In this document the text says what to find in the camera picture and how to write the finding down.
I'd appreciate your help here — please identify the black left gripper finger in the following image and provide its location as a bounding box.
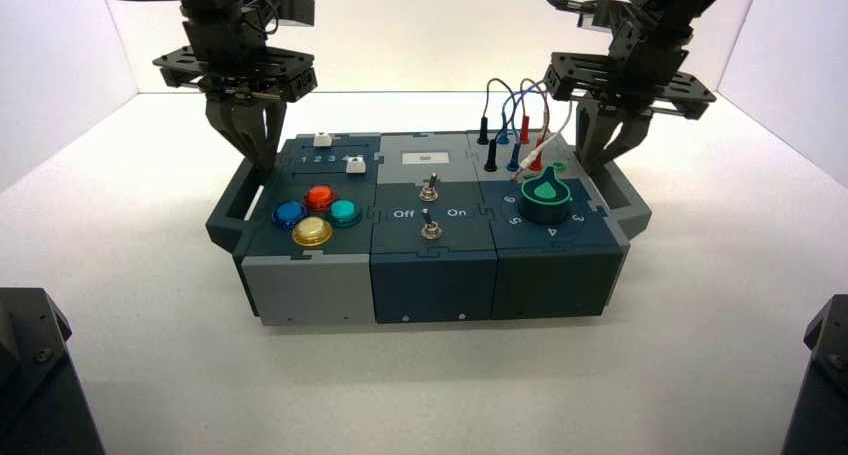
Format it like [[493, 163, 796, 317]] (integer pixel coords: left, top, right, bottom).
[[204, 96, 267, 170], [254, 100, 288, 172]]

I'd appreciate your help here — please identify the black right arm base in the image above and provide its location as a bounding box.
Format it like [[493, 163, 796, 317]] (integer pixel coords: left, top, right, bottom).
[[781, 294, 848, 455]]

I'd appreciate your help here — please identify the yellow dome push button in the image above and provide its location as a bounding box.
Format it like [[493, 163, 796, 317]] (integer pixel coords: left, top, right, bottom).
[[291, 216, 335, 249]]

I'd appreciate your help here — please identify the dark modular control box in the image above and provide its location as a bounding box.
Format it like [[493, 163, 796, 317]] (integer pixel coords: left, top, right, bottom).
[[205, 130, 654, 327]]

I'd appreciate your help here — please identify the black and green rotary knob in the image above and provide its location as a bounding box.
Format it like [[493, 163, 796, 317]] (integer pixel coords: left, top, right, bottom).
[[517, 165, 574, 225]]

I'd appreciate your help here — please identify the white banana plug cable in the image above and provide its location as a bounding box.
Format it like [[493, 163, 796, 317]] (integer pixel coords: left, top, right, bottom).
[[518, 100, 575, 172]]

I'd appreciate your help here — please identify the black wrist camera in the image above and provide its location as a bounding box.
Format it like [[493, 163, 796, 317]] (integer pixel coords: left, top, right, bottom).
[[261, 0, 317, 29], [574, 0, 632, 33]]

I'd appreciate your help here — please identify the blue dome push button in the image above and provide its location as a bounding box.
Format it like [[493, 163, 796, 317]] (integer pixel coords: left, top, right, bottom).
[[272, 201, 309, 231]]

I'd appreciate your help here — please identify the teal dome push button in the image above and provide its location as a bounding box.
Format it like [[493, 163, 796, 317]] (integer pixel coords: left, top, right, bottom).
[[327, 199, 363, 229]]

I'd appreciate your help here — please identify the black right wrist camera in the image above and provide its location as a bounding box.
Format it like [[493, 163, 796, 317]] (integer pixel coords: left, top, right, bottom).
[[574, 0, 632, 33]]

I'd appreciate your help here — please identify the black banana plug cable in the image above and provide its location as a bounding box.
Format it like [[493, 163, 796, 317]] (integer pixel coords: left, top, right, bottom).
[[476, 77, 515, 173]]

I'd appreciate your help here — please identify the red dome push button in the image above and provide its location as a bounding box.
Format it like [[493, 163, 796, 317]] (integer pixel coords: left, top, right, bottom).
[[303, 185, 338, 213]]

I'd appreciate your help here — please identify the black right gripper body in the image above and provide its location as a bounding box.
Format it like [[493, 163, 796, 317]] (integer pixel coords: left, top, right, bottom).
[[542, 16, 717, 121]]

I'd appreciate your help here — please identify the red banana plug cable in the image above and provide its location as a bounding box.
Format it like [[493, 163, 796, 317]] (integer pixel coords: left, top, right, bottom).
[[517, 77, 552, 173]]

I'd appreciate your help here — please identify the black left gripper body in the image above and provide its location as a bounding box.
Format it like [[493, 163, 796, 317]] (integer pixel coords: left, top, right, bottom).
[[152, 13, 319, 105]]

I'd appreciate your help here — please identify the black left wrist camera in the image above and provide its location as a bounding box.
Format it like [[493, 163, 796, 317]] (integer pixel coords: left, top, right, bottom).
[[261, 0, 317, 29]]

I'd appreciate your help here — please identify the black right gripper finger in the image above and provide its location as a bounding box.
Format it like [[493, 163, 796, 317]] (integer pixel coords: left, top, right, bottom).
[[574, 100, 615, 174], [598, 115, 655, 166]]

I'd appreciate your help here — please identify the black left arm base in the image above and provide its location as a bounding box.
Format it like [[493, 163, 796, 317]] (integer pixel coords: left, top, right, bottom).
[[0, 287, 107, 455]]

